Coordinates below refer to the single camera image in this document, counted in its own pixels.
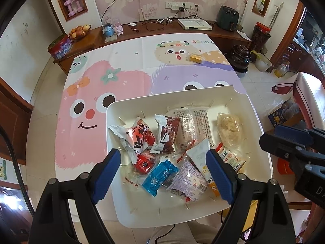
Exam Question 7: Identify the long wooden television cabinet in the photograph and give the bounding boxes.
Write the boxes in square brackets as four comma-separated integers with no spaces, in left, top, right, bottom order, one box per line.
[102,19,252,49]

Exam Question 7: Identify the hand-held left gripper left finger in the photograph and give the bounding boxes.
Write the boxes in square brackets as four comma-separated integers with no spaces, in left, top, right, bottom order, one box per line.
[30,148,122,244]

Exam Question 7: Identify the white plastic tray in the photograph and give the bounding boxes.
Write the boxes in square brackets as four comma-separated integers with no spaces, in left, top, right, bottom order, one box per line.
[105,85,266,229]

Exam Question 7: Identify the blue printed cardboard box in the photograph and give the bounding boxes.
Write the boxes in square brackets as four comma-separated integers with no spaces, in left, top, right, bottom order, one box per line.
[268,99,304,128]

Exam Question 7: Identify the white red covered furniture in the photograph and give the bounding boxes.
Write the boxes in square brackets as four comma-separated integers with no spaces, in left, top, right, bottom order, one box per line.
[292,72,325,133]

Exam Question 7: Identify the metal mop rod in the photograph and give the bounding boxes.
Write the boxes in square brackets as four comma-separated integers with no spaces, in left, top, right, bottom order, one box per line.
[268,2,285,28]

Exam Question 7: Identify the striped orange white packet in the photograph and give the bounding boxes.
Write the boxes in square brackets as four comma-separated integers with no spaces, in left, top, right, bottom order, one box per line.
[215,146,247,175]

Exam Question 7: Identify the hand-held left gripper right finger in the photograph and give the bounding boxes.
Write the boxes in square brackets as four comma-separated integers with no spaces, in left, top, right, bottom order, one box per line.
[206,149,296,244]

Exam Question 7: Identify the clear packet crumbly cake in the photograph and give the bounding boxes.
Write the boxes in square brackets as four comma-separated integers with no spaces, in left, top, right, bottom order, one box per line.
[217,112,242,148]

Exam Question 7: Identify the brown wooden door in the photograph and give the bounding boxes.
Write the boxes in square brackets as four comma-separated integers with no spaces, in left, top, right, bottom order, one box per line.
[0,77,34,166]

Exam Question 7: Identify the black television cable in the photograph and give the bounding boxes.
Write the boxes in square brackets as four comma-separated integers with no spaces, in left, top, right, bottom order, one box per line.
[101,0,128,26]

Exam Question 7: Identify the person's beige trouser legs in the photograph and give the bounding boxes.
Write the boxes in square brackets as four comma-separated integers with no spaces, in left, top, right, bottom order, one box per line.
[148,221,229,244]

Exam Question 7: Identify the white power strip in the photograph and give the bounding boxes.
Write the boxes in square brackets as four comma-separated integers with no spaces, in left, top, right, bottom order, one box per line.
[165,1,195,11]

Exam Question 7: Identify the thick black cable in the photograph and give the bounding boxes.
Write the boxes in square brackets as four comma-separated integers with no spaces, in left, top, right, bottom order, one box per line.
[0,126,35,218]

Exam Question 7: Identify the purple clear snack packet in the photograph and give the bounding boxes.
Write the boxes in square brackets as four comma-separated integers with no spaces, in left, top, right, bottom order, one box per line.
[166,158,209,202]

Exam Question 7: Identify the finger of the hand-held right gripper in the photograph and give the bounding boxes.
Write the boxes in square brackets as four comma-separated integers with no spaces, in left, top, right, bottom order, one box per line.
[274,124,325,145]
[259,132,325,163]

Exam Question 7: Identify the wooden framed wall niche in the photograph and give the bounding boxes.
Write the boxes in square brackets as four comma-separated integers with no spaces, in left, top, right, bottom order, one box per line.
[56,0,89,22]

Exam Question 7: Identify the blue snow globe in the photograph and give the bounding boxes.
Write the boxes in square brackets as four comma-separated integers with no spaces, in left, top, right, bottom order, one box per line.
[103,23,115,37]

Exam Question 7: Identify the pink bunny figure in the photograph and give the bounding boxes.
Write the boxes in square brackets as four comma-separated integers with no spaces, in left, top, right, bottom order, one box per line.
[113,19,124,36]

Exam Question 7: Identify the white plastic bucket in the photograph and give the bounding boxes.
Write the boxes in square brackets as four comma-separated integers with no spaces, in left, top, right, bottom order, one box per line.
[251,51,274,72]

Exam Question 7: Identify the yellow stool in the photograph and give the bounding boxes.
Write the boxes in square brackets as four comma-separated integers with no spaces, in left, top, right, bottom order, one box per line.
[241,199,260,224]

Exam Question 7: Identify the white set-top box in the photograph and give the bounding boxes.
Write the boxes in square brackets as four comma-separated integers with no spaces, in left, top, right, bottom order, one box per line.
[177,18,214,32]

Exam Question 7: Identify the yellow oil bottle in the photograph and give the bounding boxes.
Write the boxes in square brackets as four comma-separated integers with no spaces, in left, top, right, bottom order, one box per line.
[274,61,290,78]

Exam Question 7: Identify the dark green air fryer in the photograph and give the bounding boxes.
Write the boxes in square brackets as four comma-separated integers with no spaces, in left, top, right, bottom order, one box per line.
[216,5,239,32]

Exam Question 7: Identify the blue snack packet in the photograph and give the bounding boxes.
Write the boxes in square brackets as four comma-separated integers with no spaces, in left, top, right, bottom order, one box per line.
[142,159,180,197]

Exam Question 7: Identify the small yellow cake packet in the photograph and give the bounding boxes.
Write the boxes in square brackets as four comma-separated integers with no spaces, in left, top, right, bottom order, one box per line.
[188,52,206,65]

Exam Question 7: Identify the red white flat bag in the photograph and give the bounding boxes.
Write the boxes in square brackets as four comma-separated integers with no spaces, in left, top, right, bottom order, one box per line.
[272,83,295,95]

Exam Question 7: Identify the brown woven basket red lid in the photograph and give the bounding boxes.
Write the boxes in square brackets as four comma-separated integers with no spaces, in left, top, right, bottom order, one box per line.
[250,22,271,53]

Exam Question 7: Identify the cartoon printed tablecloth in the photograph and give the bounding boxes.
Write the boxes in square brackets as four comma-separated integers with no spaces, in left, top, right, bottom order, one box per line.
[54,33,274,228]

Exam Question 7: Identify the red white snack packet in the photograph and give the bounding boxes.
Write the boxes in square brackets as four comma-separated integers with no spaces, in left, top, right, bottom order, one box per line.
[108,117,156,164]

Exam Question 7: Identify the large clear cracker packet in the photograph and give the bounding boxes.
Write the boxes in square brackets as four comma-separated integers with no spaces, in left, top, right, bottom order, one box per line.
[166,107,213,150]

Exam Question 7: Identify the thin black floor cable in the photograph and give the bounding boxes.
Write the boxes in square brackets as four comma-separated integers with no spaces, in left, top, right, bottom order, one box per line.
[154,210,227,244]

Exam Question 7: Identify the dark brown ceramic jar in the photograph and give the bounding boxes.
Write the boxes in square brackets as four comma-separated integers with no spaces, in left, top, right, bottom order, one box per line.
[230,44,252,74]

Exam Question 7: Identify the black looped cable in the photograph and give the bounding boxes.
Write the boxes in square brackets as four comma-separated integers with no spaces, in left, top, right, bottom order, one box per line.
[142,19,166,31]

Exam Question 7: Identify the brown white snack packet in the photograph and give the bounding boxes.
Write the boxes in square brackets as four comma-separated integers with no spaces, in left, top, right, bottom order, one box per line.
[150,114,181,154]

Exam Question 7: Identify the wooden side cabinet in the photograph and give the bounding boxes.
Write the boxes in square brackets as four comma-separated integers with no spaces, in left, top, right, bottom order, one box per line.
[53,27,106,73]

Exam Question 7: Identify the colourful wall poster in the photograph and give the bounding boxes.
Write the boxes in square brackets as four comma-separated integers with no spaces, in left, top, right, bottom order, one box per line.
[0,158,8,181]

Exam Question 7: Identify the white paper sheet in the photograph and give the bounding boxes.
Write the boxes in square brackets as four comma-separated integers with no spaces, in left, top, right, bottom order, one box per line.
[236,30,251,41]

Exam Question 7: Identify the bowl of fruit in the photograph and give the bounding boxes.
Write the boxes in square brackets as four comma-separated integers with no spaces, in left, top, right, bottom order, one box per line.
[69,24,92,41]

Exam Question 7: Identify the red round tin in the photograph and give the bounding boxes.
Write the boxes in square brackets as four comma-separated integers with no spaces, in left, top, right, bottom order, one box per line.
[48,34,74,60]

